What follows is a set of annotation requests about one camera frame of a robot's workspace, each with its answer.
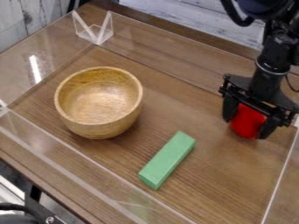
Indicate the clear acrylic tray wall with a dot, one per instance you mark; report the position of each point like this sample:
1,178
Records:
87,188

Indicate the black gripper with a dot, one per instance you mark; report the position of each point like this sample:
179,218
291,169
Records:
264,99

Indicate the red plush strawberry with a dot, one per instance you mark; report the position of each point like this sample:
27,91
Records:
247,122

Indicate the green rectangular block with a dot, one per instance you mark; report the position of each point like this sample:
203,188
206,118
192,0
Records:
166,160

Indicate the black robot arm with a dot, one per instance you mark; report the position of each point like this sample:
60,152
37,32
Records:
279,54

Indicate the wooden bowl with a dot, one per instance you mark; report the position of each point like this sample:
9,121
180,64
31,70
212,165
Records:
97,101

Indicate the black table leg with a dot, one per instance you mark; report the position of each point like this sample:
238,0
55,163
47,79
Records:
35,193

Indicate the clear acrylic corner bracket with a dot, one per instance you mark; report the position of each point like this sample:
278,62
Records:
96,34

